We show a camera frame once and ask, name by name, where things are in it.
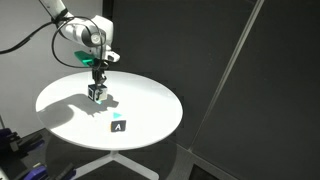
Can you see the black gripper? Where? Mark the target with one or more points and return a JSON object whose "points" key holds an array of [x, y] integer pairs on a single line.
{"points": [[98, 70]]}

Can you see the blue picture cube block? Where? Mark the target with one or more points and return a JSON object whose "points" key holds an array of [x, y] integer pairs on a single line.
{"points": [[97, 93]]}

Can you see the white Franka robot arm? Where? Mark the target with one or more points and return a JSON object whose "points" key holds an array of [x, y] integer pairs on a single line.
{"points": [[85, 31]]}

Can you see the letter A cube block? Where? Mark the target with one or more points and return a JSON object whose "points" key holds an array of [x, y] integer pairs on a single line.
{"points": [[118, 126]]}

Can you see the white table base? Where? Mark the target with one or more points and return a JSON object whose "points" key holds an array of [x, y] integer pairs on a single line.
{"points": [[115, 162]]}

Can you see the purple black spring clamp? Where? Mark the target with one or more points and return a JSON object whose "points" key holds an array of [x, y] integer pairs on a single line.
{"points": [[4, 134], [35, 172], [30, 144]]}

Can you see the metal divider strip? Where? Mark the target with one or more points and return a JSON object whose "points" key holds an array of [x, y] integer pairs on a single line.
{"points": [[226, 75]]}

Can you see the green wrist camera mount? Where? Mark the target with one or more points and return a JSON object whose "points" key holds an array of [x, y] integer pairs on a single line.
{"points": [[84, 58]]}

